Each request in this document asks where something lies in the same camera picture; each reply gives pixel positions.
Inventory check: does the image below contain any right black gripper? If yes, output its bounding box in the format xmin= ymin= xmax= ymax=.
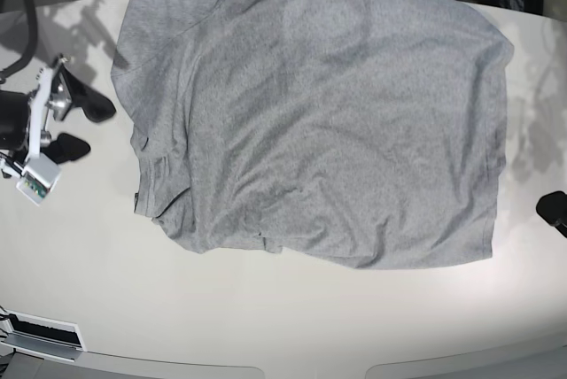
xmin=1 ymin=67 xmax=116 ymax=165

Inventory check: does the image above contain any grey t-shirt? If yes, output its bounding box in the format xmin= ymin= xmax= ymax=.
xmin=111 ymin=0 xmax=513 ymax=269

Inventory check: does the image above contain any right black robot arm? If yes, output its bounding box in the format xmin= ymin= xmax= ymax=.
xmin=1 ymin=0 xmax=116 ymax=175

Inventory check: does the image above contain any white cable tray box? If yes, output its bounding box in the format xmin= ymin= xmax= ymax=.
xmin=1 ymin=308 xmax=88 ymax=363

